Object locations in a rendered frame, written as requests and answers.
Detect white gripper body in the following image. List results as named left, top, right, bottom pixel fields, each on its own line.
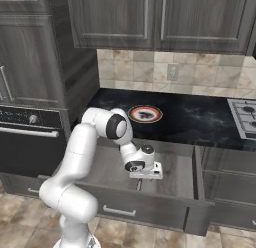
left=128, top=161, right=165, bottom=181

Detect grey open drawer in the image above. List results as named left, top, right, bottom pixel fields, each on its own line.
left=37, top=137, right=216, bottom=237

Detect grey drawer below oven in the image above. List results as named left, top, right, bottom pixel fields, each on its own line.
left=0, top=171, right=52, bottom=198

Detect red-rimmed plate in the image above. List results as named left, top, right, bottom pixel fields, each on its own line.
left=127, top=104, right=164, bottom=124

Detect grey base cupboard drawers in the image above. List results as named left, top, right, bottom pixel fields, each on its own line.
left=200, top=145, right=256, bottom=232

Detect silver gas hob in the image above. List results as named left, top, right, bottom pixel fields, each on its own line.
left=226, top=98, right=256, bottom=142

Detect black built-in oven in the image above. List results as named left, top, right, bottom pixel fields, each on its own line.
left=0, top=104, right=70, bottom=178

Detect grey tall cupboard door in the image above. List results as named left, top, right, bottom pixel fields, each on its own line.
left=0, top=14, right=66, bottom=108

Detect grey wall socket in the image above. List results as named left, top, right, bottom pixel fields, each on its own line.
left=166, top=62, right=180, bottom=82

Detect silver oven handle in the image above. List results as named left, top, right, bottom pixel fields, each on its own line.
left=0, top=125, right=60, bottom=139

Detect silver cupboard door handle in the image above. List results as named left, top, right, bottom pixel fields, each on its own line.
left=143, top=0, right=150, bottom=40
left=160, top=0, right=167, bottom=42

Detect grey wall cupboard door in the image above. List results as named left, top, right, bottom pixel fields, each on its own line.
left=154, top=0, right=256, bottom=55
left=66, top=0, right=157, bottom=51

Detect silver tall cupboard handle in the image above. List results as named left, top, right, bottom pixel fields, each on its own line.
left=0, top=65, right=15, bottom=103

